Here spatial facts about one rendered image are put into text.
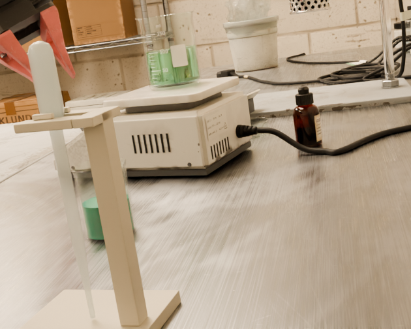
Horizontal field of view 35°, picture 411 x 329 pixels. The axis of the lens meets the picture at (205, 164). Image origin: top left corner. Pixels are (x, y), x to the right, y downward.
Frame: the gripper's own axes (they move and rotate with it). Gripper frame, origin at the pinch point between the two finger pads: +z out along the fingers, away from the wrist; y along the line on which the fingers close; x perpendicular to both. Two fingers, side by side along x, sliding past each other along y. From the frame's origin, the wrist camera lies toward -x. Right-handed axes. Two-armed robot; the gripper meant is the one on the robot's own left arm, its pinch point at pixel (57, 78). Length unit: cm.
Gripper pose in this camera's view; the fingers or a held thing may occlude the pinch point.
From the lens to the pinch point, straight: 79.0
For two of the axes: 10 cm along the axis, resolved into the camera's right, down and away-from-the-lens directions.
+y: 7.8, -5.4, 3.2
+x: -2.4, 2.1, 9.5
